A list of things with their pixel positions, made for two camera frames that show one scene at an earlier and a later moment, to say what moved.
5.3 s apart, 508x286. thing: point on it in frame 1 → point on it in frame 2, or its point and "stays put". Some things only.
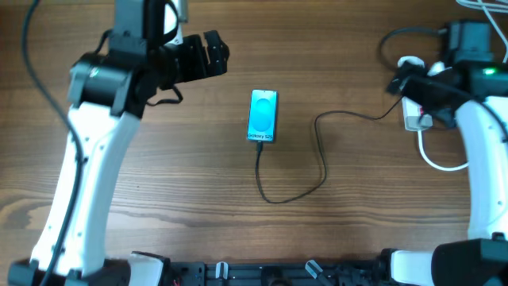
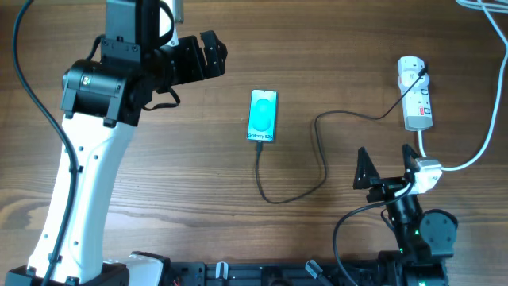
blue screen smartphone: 263,115 stays put
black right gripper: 414,73 → 386,186
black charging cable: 322,181 stays put
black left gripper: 194,47 stays put
